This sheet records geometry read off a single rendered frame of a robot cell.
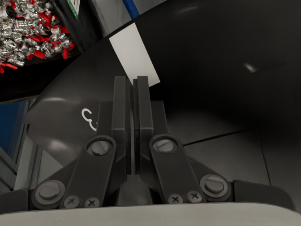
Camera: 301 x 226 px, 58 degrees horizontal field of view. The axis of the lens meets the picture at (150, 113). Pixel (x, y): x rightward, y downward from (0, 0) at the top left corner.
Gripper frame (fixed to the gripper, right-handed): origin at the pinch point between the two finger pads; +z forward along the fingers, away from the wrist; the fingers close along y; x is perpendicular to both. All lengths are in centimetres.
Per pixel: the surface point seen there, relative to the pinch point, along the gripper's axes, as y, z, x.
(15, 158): -28, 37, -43
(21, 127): -28, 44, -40
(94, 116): -2.3, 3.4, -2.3
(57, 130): -5.1, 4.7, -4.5
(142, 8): 6, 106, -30
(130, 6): 0.2, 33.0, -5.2
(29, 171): -39, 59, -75
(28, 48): -9.3, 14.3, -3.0
